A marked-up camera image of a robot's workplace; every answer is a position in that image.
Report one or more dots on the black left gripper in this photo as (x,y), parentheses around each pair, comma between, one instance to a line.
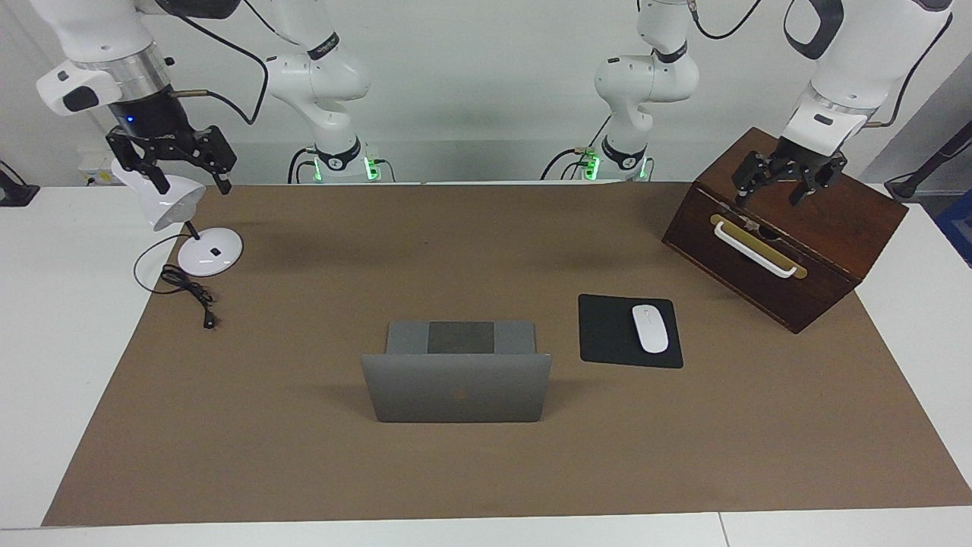
(805,157)

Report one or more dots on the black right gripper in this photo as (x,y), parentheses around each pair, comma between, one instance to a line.
(152,118)

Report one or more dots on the silver laptop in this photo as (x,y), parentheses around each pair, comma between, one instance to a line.
(456,395)

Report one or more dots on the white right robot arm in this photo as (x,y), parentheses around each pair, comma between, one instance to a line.
(91,38)

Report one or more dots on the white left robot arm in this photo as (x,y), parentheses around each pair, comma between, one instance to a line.
(645,83)

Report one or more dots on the white desk lamp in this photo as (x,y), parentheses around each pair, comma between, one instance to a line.
(178,201)

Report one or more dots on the dark wooden box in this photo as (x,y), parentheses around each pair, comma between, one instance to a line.
(820,228)

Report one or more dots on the white power strip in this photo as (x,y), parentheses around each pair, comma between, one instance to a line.
(95,163)

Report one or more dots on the black tripod leg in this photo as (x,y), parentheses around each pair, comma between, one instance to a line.
(930,163)

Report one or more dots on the black stand foot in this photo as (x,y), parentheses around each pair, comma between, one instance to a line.
(15,194)

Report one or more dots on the blue crate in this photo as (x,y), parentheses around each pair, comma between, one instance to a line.
(958,228)

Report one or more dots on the white computer mouse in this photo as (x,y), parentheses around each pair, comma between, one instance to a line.
(650,328)

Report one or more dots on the black mouse pad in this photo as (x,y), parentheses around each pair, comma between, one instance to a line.
(604,334)

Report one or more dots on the brown table mat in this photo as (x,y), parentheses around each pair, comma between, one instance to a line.
(304,471)

